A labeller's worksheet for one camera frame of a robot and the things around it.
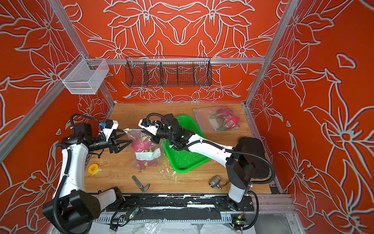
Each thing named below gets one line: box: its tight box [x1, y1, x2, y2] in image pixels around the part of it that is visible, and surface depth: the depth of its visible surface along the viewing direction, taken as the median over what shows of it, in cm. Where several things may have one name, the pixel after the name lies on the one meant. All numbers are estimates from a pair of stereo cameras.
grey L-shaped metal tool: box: [131, 175, 151, 193], surface depth 79 cm
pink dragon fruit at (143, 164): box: [137, 159, 158, 171], surface depth 77 cm
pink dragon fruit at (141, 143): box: [131, 131, 152, 153], surface depth 73 cm
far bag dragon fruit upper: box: [208, 107, 234, 118], surface depth 107 cm
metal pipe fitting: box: [208, 175, 222, 190], surface depth 78 cm
